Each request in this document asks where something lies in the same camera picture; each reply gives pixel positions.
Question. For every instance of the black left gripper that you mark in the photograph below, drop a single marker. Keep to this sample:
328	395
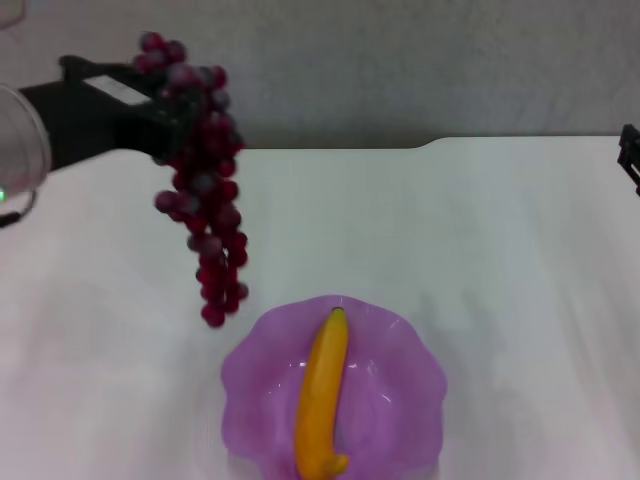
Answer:
90	125

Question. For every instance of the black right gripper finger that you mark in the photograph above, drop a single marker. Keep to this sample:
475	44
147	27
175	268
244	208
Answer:
631	160

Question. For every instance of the red grape bunch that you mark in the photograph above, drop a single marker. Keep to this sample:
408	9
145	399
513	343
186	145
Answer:
215	220

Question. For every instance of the yellow banana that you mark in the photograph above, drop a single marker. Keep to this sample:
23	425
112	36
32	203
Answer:
320	390

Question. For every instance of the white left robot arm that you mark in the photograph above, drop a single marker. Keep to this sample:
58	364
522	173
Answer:
22	145

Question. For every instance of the purple wavy plate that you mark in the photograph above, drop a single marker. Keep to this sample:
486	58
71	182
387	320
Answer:
390	400

